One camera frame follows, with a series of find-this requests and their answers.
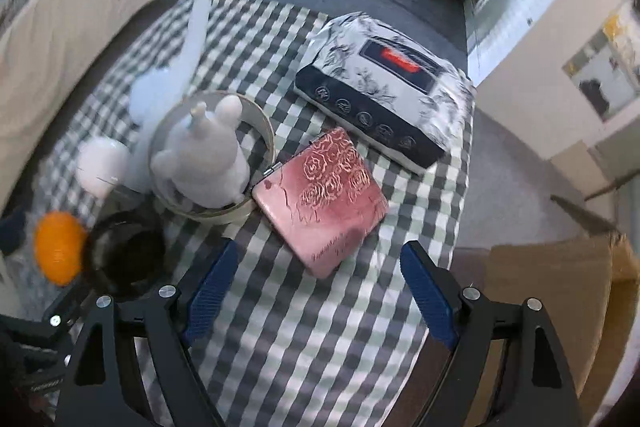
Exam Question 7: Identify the wall mirror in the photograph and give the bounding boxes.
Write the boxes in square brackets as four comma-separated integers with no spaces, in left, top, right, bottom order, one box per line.
[562,0,640,122]

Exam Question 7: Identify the white rabbit figurine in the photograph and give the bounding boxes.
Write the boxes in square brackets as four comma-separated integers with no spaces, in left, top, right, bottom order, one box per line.
[151,94,251,209]

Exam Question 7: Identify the cardboard box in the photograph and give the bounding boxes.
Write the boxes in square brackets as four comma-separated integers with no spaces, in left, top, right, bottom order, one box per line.
[450,174,640,427]

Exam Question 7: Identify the beige sofa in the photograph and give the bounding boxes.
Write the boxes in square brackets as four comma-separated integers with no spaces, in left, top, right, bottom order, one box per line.
[0,0,180,208]

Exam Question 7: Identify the black cup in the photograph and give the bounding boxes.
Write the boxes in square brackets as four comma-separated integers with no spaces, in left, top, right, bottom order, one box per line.
[82,209,167,303]

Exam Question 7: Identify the white tape roll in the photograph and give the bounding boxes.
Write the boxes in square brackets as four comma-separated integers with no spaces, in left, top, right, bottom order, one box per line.
[149,91,277,224]

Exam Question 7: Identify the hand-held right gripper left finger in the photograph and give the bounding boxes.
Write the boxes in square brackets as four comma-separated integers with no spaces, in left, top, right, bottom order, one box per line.
[54,238,240,427]

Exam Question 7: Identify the orange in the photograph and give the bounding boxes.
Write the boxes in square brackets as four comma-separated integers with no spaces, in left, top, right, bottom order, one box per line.
[34,211,88,286]

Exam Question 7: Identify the grey white checkered tablecloth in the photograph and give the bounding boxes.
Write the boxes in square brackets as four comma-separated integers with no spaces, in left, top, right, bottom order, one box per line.
[35,0,476,427]

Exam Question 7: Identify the white ball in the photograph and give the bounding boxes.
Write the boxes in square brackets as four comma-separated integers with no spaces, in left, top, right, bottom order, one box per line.
[76,136,132,198]

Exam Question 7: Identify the floral white navy tissue pack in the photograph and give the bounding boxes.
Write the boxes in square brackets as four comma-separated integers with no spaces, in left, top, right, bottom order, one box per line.
[294,12,476,170]

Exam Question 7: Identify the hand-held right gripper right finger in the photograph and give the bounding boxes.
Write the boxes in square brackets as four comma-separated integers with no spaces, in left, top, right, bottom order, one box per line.
[399,241,585,427]

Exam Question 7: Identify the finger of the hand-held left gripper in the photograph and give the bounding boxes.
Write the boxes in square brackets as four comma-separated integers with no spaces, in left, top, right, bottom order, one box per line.
[44,287,101,333]
[0,212,28,254]

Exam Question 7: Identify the pink rose embossed wallet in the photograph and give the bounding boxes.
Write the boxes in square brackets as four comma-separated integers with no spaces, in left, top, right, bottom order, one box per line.
[251,127,390,279]

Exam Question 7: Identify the white plastic tube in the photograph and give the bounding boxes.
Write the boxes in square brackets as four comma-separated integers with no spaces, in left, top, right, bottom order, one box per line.
[127,0,212,194]

